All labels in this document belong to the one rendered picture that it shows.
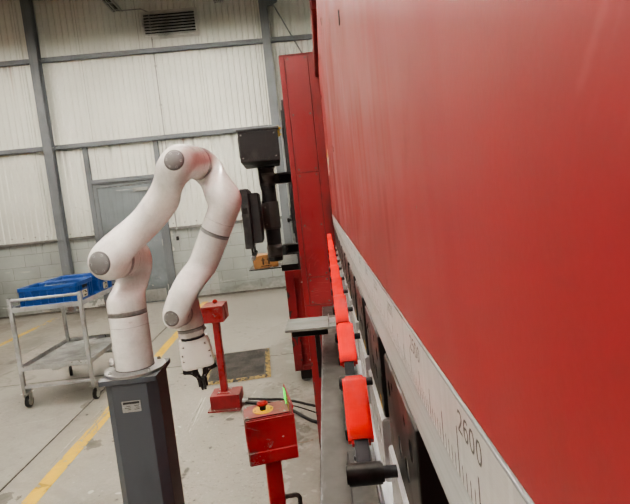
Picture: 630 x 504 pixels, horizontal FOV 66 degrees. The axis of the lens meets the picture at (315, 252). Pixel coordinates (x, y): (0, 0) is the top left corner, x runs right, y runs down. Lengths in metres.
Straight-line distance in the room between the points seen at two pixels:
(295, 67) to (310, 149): 0.45
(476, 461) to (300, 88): 2.72
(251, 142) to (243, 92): 6.01
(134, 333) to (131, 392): 0.18
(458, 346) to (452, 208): 0.05
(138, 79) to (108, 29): 0.94
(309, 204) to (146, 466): 1.63
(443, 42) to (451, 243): 0.06
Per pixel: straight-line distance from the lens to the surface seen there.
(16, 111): 9.99
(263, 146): 2.97
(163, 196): 1.52
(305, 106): 2.83
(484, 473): 0.17
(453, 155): 0.16
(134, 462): 1.76
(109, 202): 9.23
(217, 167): 1.54
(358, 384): 0.46
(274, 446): 1.69
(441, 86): 0.17
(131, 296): 1.63
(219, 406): 3.88
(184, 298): 1.46
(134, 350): 1.65
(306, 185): 2.78
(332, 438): 1.34
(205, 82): 9.07
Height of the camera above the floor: 1.48
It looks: 6 degrees down
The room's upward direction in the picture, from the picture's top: 6 degrees counter-clockwise
